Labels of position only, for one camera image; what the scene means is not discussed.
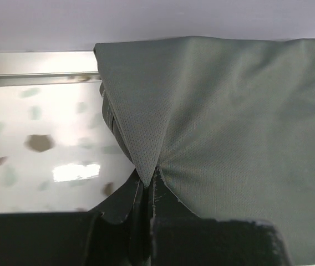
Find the grey t shirt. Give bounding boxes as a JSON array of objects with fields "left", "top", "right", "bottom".
[{"left": 94, "top": 37, "right": 315, "bottom": 265}]

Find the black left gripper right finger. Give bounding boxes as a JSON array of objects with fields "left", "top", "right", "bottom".
[{"left": 148, "top": 169, "right": 292, "bottom": 265}]

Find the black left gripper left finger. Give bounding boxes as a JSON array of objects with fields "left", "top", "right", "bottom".
[{"left": 0, "top": 172, "right": 146, "bottom": 265}]

